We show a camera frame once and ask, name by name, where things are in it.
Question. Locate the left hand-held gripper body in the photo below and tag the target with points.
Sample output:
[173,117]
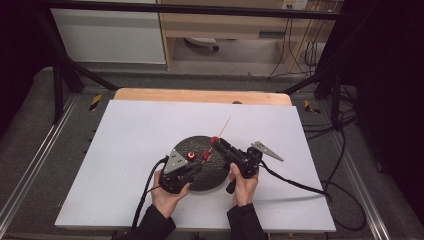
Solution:
[173,176]

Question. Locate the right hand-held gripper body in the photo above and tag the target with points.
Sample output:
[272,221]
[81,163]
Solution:
[248,165]

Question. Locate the red hawthorn piece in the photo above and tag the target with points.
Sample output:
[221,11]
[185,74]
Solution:
[206,155]
[191,155]
[214,140]

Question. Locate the black round plate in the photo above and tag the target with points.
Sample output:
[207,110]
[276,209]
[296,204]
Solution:
[213,175]

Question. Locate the thin wooden skewer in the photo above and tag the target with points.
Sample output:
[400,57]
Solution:
[224,127]

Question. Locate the person's left hand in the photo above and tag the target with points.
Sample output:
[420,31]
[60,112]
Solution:
[165,201]

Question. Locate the person's right hand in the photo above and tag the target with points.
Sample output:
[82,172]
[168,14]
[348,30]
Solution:
[245,191]

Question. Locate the white table board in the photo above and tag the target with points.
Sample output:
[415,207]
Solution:
[133,133]

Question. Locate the white power strip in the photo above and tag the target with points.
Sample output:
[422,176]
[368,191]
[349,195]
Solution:
[201,41]

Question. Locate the black metal stand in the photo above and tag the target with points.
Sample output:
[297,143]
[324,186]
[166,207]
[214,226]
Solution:
[335,96]
[58,86]

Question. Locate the wooden shelf unit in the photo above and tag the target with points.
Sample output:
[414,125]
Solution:
[216,26]

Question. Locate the black metal crossbar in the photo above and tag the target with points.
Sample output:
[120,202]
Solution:
[200,9]

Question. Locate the white cabinet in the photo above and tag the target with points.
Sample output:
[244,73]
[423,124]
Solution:
[110,33]

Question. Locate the aluminium floor rail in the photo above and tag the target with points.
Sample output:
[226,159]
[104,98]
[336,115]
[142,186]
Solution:
[363,186]
[36,156]

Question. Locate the white wall outlet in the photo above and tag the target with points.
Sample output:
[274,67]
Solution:
[295,4]

